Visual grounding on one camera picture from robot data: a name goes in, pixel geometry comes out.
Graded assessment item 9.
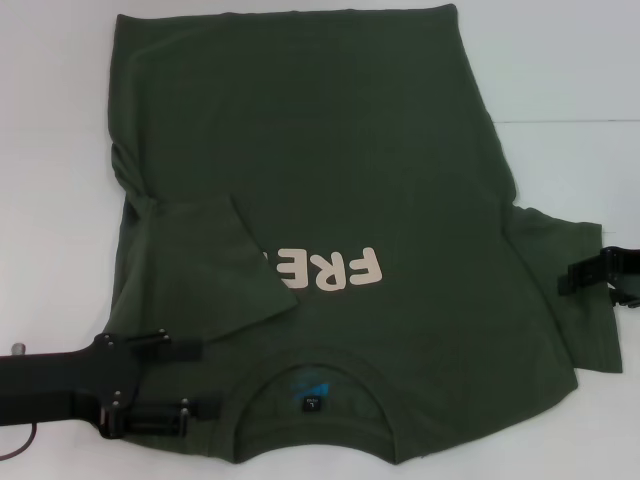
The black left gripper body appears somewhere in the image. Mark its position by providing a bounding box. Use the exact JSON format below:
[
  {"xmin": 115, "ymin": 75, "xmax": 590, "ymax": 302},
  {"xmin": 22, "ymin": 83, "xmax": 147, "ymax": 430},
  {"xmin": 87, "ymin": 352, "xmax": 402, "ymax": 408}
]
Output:
[{"xmin": 0, "ymin": 330, "xmax": 144, "ymax": 441}]

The dark green printed t-shirt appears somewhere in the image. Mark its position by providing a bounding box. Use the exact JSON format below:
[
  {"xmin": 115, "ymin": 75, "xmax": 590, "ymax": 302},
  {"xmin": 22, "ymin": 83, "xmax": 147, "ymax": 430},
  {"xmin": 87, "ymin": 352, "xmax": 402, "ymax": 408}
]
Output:
[{"xmin": 74, "ymin": 3, "xmax": 625, "ymax": 451}]

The dark red left arm cable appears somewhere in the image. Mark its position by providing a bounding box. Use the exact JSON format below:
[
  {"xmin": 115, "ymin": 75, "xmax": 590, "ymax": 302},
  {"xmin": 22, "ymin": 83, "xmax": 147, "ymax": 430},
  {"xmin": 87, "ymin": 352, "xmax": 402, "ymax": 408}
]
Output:
[{"xmin": 0, "ymin": 423, "xmax": 37, "ymax": 457}]

